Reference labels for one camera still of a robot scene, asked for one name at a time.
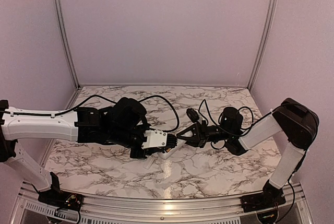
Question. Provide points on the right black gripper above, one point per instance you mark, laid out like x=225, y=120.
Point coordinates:
x=203, y=130

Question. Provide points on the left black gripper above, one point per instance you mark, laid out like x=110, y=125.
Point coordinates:
x=143, y=155

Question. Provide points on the white battery cover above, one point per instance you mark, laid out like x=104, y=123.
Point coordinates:
x=149, y=162

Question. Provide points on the white remote control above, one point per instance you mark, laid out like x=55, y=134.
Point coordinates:
x=166, y=156

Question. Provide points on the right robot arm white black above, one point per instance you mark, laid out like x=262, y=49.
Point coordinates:
x=296, y=121

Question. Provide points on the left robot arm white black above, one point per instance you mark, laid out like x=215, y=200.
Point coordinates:
x=123, y=124

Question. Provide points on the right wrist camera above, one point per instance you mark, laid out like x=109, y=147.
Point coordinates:
x=192, y=115

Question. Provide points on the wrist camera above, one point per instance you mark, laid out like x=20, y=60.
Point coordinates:
x=192, y=115
x=158, y=139

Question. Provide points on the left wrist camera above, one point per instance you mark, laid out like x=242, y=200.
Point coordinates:
x=158, y=139

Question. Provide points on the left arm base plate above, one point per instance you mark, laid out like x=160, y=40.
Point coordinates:
x=62, y=200

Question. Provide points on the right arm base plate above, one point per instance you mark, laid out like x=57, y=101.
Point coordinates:
x=260, y=201

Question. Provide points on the front aluminium rail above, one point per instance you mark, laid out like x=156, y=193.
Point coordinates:
x=108, y=209

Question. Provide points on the right aluminium frame post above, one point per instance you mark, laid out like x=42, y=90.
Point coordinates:
x=270, y=15

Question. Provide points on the aluminium frame post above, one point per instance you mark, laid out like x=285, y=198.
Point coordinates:
x=270, y=15
x=65, y=43

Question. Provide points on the left aluminium frame post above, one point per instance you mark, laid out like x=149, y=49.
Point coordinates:
x=65, y=43

